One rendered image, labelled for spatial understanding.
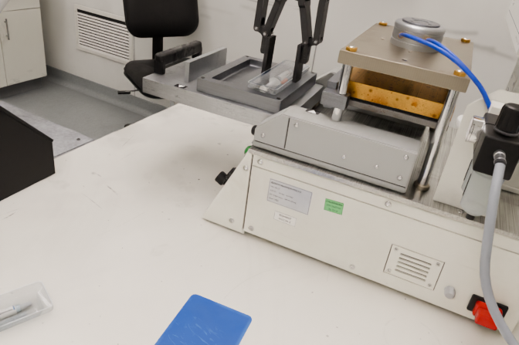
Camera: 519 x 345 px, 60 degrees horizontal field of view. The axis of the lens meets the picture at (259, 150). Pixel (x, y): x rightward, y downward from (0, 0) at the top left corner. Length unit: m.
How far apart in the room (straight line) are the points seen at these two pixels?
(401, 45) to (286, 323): 0.46
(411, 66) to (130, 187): 0.58
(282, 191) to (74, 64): 2.86
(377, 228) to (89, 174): 0.59
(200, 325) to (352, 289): 0.25
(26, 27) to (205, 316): 2.83
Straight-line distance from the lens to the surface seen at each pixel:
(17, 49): 3.32
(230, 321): 0.69
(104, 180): 0.98
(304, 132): 0.70
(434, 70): 0.66
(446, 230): 0.71
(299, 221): 0.77
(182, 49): 0.95
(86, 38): 3.32
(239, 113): 0.80
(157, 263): 0.77
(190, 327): 0.68
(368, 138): 0.67
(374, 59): 0.67
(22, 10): 3.29
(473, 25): 2.18
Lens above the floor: 1.27
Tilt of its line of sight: 27 degrees down
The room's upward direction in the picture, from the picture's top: 8 degrees clockwise
